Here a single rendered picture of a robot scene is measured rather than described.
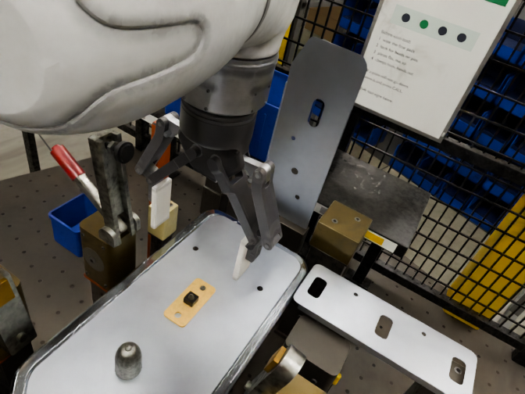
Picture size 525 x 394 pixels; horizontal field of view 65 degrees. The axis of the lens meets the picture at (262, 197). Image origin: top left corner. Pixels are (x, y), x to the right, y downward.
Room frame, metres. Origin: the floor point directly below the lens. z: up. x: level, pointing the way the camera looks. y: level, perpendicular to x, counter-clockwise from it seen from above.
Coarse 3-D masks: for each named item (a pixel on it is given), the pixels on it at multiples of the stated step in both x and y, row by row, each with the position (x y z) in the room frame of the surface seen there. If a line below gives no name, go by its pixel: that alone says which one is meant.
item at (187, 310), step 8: (200, 280) 0.40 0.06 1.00; (192, 288) 0.38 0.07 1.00; (208, 288) 0.39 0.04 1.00; (184, 296) 0.36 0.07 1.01; (200, 296) 0.37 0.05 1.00; (208, 296) 0.38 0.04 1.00; (176, 304) 0.35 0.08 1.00; (184, 304) 0.35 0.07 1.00; (192, 304) 0.35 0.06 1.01; (200, 304) 0.36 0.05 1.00; (168, 312) 0.33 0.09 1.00; (176, 312) 0.34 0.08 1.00; (184, 312) 0.34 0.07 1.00; (192, 312) 0.34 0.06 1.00; (176, 320) 0.33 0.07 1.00; (184, 320) 0.33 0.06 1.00
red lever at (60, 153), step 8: (56, 152) 0.45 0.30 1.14; (64, 152) 0.45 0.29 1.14; (56, 160) 0.44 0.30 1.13; (64, 160) 0.44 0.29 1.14; (72, 160) 0.45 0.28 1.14; (64, 168) 0.44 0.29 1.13; (72, 168) 0.44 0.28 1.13; (80, 168) 0.45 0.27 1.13; (72, 176) 0.43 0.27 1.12; (80, 176) 0.44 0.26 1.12; (80, 184) 0.43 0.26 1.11; (88, 184) 0.43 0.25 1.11; (88, 192) 0.43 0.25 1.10; (96, 192) 0.43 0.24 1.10; (96, 200) 0.42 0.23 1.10; (96, 208) 0.42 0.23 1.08; (120, 224) 0.41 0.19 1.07; (120, 232) 0.40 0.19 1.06
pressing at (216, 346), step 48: (192, 240) 0.48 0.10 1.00; (240, 240) 0.51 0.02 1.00; (144, 288) 0.36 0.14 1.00; (240, 288) 0.41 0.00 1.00; (288, 288) 0.44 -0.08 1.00; (96, 336) 0.27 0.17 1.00; (144, 336) 0.29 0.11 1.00; (192, 336) 0.31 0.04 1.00; (240, 336) 0.33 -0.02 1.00; (48, 384) 0.20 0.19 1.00; (96, 384) 0.22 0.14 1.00; (144, 384) 0.23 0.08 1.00; (192, 384) 0.25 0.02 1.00
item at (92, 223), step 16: (80, 224) 0.41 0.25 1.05; (96, 224) 0.42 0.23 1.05; (96, 240) 0.39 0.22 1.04; (128, 240) 0.42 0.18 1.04; (96, 256) 0.39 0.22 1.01; (112, 256) 0.39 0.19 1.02; (128, 256) 0.42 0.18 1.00; (96, 272) 0.39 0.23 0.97; (112, 272) 0.39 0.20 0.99; (128, 272) 0.41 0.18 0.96; (96, 288) 0.40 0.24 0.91
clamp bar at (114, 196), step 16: (96, 144) 0.40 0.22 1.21; (112, 144) 0.41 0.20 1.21; (128, 144) 0.41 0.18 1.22; (96, 160) 0.40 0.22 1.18; (112, 160) 0.42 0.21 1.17; (128, 160) 0.41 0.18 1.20; (96, 176) 0.40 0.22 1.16; (112, 176) 0.42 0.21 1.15; (112, 192) 0.40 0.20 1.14; (128, 192) 0.43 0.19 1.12; (112, 208) 0.40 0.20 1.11; (128, 208) 0.42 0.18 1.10; (112, 224) 0.39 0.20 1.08; (128, 224) 0.42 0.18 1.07
